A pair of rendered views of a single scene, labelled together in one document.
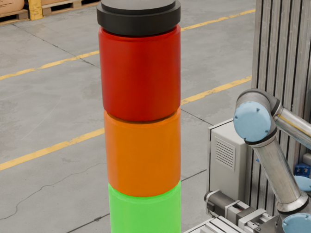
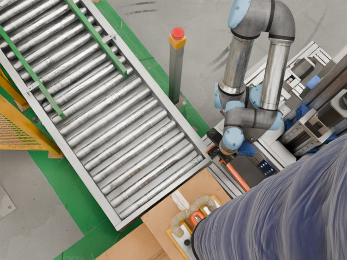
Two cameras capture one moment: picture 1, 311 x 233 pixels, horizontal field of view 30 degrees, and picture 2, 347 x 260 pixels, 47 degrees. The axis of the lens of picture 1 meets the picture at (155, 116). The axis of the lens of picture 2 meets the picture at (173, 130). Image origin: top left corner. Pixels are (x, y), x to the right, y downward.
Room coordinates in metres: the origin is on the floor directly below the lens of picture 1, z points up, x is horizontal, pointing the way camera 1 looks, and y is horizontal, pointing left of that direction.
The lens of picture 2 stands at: (1.34, -1.10, 2.86)
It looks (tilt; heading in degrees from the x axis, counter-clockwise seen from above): 74 degrees down; 81
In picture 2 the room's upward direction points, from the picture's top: 4 degrees clockwise
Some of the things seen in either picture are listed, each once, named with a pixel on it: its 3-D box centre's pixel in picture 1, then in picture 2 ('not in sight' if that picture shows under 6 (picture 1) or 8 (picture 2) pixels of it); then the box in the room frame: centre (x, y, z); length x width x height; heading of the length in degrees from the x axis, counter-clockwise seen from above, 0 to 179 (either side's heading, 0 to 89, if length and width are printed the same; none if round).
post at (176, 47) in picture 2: not in sight; (175, 75); (1.48, -0.07, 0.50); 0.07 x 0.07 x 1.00; 33
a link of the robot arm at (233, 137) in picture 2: not in sight; (232, 139); (1.63, -0.74, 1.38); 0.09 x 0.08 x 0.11; 79
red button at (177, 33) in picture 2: not in sight; (177, 34); (1.48, -0.07, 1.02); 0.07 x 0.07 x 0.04
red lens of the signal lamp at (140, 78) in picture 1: (140, 66); not in sight; (0.34, 0.01, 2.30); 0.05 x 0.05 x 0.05
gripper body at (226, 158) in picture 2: not in sight; (226, 151); (1.63, -0.75, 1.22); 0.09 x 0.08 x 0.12; 123
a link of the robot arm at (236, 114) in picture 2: not in sight; (238, 116); (1.66, -0.64, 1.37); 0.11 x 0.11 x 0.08; 79
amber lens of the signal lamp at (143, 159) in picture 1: (143, 144); not in sight; (0.34, 0.01, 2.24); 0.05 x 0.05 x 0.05
